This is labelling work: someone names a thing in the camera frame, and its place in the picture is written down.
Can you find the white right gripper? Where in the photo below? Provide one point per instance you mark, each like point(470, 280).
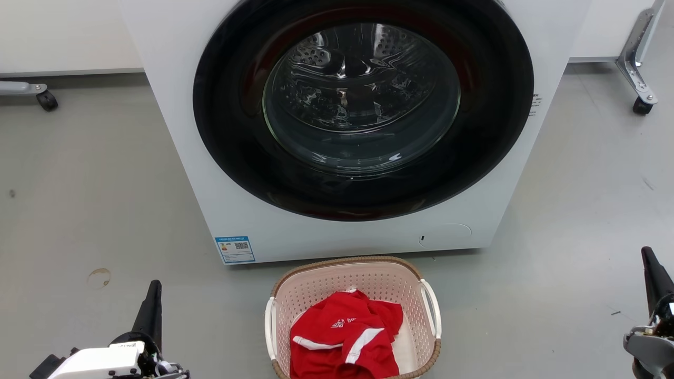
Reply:
point(653, 350)

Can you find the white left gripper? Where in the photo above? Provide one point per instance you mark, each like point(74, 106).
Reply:
point(100, 363)

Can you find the beige perforated laundry basket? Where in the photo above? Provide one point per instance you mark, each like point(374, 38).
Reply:
point(316, 287)

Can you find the blue white energy label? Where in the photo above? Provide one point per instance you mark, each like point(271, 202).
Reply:
point(235, 250)

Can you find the red white sports garment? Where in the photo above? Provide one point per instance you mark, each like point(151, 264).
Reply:
point(326, 358)

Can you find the white front-load washing machine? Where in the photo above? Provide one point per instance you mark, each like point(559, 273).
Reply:
point(174, 131)

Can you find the black round washer door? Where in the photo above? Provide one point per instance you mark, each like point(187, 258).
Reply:
point(231, 131)

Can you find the grey metal caster foot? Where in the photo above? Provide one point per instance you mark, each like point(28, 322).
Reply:
point(21, 87)
point(634, 47)

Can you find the white partition panel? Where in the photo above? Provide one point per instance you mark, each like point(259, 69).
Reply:
point(63, 31)
point(600, 26)

